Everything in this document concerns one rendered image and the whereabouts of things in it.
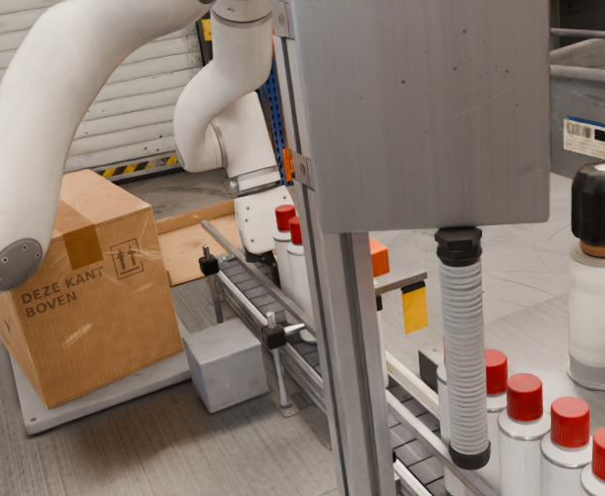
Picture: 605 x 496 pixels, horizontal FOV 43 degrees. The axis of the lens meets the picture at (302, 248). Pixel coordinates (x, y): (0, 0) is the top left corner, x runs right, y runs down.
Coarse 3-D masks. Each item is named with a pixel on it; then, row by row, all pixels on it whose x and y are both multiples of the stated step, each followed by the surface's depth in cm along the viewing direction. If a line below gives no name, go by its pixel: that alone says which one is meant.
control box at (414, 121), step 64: (320, 0) 52; (384, 0) 51; (448, 0) 50; (512, 0) 50; (320, 64) 54; (384, 64) 53; (448, 64) 52; (512, 64) 51; (320, 128) 56; (384, 128) 55; (448, 128) 54; (512, 128) 53; (320, 192) 58; (384, 192) 57; (448, 192) 56; (512, 192) 55
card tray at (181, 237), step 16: (208, 208) 190; (224, 208) 192; (160, 224) 186; (176, 224) 188; (192, 224) 190; (224, 224) 187; (160, 240) 184; (176, 240) 182; (192, 240) 181; (208, 240) 180; (176, 256) 174; (192, 256) 173; (176, 272) 166; (192, 272) 165
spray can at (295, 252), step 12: (300, 240) 116; (288, 252) 118; (300, 252) 116; (300, 264) 117; (300, 276) 118; (300, 288) 119; (300, 300) 120; (312, 312) 121; (300, 336) 124; (312, 336) 122
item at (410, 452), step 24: (240, 288) 144; (264, 288) 143; (264, 312) 135; (288, 336) 126; (312, 360) 119; (408, 408) 105; (408, 432) 100; (432, 432) 100; (408, 456) 96; (432, 456) 96; (432, 480) 91
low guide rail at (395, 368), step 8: (392, 360) 109; (392, 368) 109; (400, 368) 107; (400, 376) 107; (408, 376) 105; (408, 384) 105; (416, 384) 103; (424, 384) 103; (416, 392) 104; (424, 392) 102; (432, 392) 101; (424, 400) 102; (432, 400) 100; (432, 408) 101
